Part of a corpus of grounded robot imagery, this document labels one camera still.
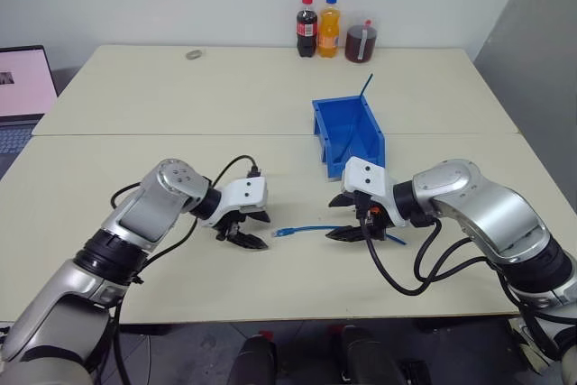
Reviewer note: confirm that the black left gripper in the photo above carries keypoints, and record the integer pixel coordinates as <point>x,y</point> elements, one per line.
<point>229,226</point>

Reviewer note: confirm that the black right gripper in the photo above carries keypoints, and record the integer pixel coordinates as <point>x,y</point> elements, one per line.
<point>375,222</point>

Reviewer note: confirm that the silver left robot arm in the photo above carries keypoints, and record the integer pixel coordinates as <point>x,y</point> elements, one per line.
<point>149,213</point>

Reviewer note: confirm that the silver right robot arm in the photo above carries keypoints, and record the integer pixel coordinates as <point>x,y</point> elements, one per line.
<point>487,209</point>

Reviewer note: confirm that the blue plastic bin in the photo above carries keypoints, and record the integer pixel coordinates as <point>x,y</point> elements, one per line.
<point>336,150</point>

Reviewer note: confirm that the dark rounded shape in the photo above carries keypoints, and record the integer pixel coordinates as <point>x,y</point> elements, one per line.
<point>365,358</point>
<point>254,360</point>

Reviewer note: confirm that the jar of dark liquid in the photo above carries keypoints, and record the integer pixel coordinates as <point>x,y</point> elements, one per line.
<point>360,44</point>

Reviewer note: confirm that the small clear tape roll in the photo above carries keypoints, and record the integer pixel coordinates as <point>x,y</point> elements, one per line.
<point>194,54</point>

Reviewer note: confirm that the orange soda bottle blue cap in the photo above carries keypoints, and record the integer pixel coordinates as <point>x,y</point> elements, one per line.
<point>328,31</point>

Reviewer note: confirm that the cola bottle red cap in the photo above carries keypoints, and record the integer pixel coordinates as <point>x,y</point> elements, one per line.
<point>306,29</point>

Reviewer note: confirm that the open laptop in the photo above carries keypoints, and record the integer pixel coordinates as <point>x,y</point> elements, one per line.
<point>22,87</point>

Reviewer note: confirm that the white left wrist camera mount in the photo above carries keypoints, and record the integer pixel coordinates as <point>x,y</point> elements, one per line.
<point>245,193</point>

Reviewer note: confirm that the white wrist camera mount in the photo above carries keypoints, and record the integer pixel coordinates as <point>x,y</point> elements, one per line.
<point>367,177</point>
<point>245,193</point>

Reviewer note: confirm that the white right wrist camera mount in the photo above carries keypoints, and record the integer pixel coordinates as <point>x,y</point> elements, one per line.
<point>367,177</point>

